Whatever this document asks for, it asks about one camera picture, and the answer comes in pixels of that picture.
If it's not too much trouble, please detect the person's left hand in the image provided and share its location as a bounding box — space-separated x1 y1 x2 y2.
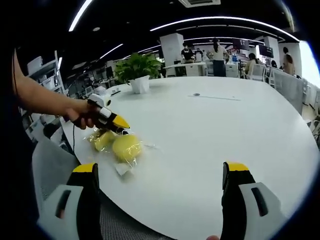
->
63 101 101 131

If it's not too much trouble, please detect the person's dark shirt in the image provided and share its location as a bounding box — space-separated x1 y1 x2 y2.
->
0 74 41 226

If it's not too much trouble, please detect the straight ceiling light strip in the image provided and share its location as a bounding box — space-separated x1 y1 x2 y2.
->
68 0 94 32

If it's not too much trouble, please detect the metal storage shelf rack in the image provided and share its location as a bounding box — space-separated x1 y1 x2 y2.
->
24 49 66 101

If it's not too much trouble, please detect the grey desk partition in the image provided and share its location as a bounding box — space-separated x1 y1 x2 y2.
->
271 67 305 116

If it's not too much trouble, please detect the curved ceiling light strip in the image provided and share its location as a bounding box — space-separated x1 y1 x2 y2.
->
149 16 301 42

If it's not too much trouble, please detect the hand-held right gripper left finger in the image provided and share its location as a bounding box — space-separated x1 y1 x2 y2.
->
37 161 103 240

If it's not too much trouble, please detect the white counter desk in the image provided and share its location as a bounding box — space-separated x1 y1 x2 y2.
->
162 61 208 77

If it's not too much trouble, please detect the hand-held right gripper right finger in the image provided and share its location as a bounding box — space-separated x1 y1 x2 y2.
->
220 161 289 240

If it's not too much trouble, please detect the green potted plant white pot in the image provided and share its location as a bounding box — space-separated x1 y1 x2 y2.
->
113 51 163 95

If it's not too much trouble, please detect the clear plastic bag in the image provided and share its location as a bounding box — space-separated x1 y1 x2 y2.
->
86 127 162 177

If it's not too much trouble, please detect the square yellow silicone block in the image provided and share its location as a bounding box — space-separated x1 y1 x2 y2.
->
92 130 118 153

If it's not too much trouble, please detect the round yellow silicone block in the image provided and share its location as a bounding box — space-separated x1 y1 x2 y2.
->
111 134 144 164

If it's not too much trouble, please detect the grey mesh office chair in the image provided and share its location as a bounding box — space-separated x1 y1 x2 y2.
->
30 138 177 240

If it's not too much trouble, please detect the white square pillar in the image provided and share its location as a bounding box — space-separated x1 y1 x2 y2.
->
159 32 185 66

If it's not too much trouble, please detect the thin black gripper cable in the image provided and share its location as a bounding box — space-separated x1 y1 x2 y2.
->
71 123 76 157

